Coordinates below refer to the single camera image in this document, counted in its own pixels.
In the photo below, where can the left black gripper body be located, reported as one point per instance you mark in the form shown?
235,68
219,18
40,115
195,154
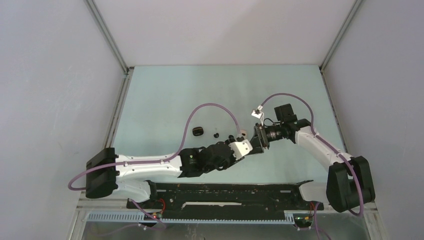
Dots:
233,160

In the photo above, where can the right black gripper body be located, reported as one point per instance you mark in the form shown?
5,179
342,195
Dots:
263,137

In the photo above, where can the black charging case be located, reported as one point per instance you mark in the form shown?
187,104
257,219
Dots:
197,131

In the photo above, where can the beige earbud charging case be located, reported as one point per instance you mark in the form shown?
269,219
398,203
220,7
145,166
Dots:
243,132

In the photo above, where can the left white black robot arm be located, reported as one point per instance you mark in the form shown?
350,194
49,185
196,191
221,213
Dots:
111,174

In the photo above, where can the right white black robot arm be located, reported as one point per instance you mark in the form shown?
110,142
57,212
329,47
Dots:
349,180

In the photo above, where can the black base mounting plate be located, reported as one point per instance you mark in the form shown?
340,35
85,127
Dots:
227,202

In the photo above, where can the right controller board green led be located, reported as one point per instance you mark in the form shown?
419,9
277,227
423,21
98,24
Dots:
303,219

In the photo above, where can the left controller board red led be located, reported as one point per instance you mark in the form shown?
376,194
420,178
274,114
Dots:
153,217

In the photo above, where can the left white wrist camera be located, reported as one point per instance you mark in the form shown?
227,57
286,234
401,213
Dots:
240,148

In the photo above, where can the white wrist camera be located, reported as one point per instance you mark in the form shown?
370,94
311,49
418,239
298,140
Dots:
240,148
259,114

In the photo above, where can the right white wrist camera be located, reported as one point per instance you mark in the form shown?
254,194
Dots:
259,114

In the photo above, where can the left aluminium corner post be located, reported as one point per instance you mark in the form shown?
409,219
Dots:
106,33

